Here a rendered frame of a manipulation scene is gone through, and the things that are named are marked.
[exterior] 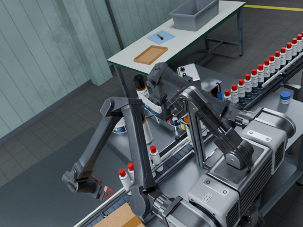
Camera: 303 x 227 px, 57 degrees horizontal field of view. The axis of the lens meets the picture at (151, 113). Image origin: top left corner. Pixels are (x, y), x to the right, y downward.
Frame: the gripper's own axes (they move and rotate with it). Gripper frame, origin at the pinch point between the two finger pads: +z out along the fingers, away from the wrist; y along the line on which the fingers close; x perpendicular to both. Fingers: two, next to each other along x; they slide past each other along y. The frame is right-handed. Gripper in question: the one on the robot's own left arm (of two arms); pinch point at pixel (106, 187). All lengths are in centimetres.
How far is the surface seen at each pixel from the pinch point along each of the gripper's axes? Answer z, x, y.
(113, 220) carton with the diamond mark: -0.9, 10.0, -13.0
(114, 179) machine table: 36.4, 9.0, 30.6
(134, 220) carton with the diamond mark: 3.0, 5.5, -21.8
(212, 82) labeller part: 67, -77, 6
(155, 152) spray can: 33.3, -21.3, 4.5
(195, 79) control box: 16, -67, -15
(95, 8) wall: 135, -154, 292
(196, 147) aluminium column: 48, -33, -12
